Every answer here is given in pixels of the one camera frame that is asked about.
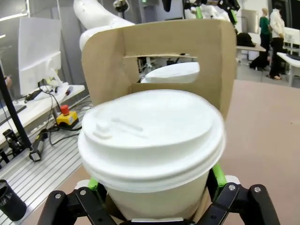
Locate black camera stand pole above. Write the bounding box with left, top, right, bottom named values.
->
left=0, top=67, right=33, bottom=151

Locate white paper cup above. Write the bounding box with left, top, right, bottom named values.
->
left=105, top=167, right=211, bottom=220

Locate black stand clamp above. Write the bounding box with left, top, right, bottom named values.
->
left=1, top=128, right=24, bottom=164

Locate grooved aluminium base plate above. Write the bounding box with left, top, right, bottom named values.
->
left=0, top=121, right=91, bottom=213

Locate white computer monitor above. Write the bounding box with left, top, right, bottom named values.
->
left=18, top=17, right=62, bottom=97

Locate black cylindrical container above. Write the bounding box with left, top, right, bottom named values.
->
left=0, top=179, right=27, bottom=222

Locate person in white shirt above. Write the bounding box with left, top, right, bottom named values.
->
left=266, top=1, right=286, bottom=81

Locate white plastic cup lid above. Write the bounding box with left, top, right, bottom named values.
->
left=77, top=88, right=226, bottom=189

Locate wooden background table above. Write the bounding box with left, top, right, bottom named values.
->
left=235, top=44, right=267, bottom=65

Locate white cluttered desk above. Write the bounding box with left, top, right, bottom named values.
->
left=0, top=83, right=85, bottom=132

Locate yellow emergency stop button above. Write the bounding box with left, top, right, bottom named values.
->
left=55, top=105, right=80, bottom=129

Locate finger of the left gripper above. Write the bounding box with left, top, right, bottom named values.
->
left=217, top=0, right=240, bottom=24
left=184, top=0, right=203, bottom=20

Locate black bag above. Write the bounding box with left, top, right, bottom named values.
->
left=236, top=32, right=256, bottom=48

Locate black grey handheld device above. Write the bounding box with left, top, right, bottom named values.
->
left=29, top=130, right=48, bottom=163

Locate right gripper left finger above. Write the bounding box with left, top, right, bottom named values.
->
left=44, top=177, right=111, bottom=225

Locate brown cardboard cup carrier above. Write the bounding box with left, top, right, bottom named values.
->
left=81, top=18, right=238, bottom=221

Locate white background desk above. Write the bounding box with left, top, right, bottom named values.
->
left=276, top=51, right=300, bottom=88

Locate person in green shirt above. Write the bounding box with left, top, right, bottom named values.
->
left=258, top=7, right=272, bottom=71

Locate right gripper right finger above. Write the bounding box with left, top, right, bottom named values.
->
left=194, top=162, right=281, bottom=225

